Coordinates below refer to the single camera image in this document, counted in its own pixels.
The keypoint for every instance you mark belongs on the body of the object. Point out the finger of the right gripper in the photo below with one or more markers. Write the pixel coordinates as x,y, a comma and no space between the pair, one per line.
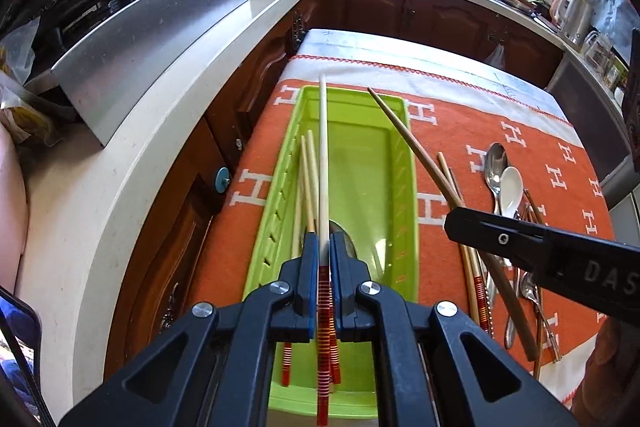
482,231

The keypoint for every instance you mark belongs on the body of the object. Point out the right hand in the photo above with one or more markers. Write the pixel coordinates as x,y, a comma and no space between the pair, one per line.
609,392

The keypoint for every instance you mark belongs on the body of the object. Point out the wood-handled steel spoon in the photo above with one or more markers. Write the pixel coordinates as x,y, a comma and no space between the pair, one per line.
535,214

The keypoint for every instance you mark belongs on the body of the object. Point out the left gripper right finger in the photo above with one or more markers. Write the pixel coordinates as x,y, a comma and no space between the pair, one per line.
434,366

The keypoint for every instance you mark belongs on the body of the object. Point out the orange H-pattern blanket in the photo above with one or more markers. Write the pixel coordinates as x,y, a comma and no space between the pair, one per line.
569,200

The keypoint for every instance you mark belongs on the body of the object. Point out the steel spoon in tray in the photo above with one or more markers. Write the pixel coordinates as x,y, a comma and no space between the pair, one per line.
336,228

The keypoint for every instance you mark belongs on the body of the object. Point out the red-banded bamboo chopstick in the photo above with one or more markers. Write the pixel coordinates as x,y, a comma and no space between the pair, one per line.
306,205
324,284

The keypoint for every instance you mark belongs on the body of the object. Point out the dark wooden chopstick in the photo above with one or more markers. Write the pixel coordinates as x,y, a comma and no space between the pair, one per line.
451,196

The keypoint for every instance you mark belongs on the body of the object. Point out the white ceramic spoon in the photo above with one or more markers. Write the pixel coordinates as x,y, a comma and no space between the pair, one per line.
511,191

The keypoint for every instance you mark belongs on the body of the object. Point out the small steel spoon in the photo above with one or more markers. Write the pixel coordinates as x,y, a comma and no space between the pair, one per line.
530,291

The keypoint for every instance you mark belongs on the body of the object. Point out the steel fork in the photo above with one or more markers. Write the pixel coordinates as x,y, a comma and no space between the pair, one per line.
512,306

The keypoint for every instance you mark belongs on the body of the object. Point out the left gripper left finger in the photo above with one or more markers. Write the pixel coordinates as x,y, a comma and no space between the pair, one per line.
213,366

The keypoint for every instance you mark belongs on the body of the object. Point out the stainless steel splash guard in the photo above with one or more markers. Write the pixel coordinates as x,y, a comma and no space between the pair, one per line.
106,73

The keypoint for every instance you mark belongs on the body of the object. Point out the large steel spoon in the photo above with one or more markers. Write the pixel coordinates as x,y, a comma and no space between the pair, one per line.
495,163

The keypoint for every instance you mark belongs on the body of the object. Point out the green plastic utensil tray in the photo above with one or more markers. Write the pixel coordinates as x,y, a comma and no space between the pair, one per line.
373,197

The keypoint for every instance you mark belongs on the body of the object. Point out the white kitchen countertop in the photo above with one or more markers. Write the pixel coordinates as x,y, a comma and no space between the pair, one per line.
88,202

